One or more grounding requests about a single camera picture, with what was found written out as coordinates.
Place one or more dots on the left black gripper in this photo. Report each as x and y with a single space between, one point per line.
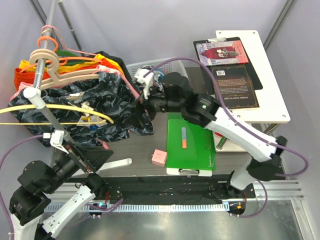
91 157

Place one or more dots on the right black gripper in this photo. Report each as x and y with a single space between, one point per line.
145 104

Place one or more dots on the colourful patterned shorts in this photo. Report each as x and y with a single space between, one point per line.
158 75

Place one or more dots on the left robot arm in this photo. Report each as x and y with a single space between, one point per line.
38 181

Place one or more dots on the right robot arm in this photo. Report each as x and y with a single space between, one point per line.
207 112

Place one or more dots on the dark patterned shorts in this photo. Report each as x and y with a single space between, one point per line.
108 95

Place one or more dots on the beige wooden hanger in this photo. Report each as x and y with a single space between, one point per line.
55 79

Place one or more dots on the orange clothes hanger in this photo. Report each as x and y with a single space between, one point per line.
56 46

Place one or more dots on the pink clothes hanger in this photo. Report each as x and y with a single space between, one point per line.
59 35

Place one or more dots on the orange knitted shorts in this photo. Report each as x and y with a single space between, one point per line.
23 77

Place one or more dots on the yellow shorts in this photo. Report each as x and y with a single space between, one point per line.
25 66

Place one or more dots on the white rack base foot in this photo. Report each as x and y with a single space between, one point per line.
115 164

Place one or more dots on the white garment tags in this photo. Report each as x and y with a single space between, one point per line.
86 119

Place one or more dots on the orange marker pen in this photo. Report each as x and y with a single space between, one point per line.
184 137

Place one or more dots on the white perforated plastic basket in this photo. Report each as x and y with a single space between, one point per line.
171 67

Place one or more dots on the pink cube power adapter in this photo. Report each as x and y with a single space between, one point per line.
159 158

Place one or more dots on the black garment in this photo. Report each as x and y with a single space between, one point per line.
120 62

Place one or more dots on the green clipboard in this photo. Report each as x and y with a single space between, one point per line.
199 158

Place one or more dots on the black hardcover book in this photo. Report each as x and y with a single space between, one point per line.
236 87

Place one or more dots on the red illustrated book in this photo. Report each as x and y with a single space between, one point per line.
221 52

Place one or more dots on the black clipboard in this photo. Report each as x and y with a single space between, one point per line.
249 67

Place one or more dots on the white side table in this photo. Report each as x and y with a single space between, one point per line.
272 110

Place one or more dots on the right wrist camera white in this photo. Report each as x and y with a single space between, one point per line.
146 79

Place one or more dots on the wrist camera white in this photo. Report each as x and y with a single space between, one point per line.
146 79
56 139

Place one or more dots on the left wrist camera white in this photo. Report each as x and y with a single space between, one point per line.
56 139

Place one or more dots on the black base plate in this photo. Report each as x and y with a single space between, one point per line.
172 190

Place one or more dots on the white cable duct strip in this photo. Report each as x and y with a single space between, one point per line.
129 208

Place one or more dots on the aluminium rail frame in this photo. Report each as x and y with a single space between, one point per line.
276 213

